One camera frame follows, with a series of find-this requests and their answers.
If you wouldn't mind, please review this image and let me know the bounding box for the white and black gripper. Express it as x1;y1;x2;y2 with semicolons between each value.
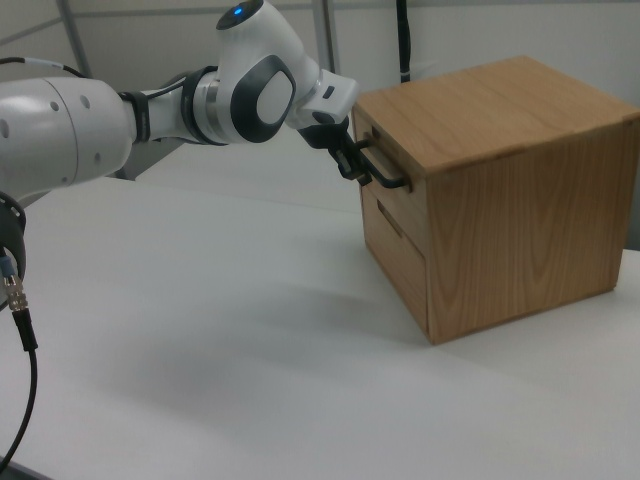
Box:
292;69;372;185

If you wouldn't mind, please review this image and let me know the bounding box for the black metal drawer handle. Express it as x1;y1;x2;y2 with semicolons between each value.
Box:
349;137;413;192

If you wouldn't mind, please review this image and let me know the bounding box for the wooden drawer with black handle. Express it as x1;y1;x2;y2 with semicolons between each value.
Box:
351;105;430;262

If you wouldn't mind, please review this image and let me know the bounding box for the wooden drawer cabinet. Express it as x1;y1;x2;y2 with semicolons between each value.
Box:
351;54;640;346

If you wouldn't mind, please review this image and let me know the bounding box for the black padded pole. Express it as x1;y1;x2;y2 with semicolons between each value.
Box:
395;0;414;85

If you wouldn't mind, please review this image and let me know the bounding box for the wooden drawer without handle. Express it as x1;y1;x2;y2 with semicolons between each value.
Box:
361;191;431;335

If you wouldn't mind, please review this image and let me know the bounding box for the grey metal frame strut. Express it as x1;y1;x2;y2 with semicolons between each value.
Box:
313;0;342;76
63;0;95;79

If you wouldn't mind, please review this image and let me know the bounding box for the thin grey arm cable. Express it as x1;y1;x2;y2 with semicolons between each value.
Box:
0;56;89;80

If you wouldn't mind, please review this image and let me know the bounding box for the black cable with metal connector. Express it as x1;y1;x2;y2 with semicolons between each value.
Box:
0;192;41;467

